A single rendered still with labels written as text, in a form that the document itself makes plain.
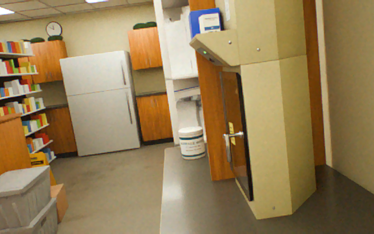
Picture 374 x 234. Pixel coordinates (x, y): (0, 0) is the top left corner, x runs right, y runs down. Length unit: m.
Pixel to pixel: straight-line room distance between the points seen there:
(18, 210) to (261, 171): 2.29
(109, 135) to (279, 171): 5.18
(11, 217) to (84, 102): 3.38
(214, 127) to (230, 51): 0.47
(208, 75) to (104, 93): 4.73
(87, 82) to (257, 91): 5.18
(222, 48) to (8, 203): 2.37
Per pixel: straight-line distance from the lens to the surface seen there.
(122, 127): 5.95
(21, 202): 2.91
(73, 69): 6.03
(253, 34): 0.93
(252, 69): 0.93
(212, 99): 1.29
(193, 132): 1.65
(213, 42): 0.91
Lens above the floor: 1.44
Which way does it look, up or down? 10 degrees down
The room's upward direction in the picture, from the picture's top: 8 degrees counter-clockwise
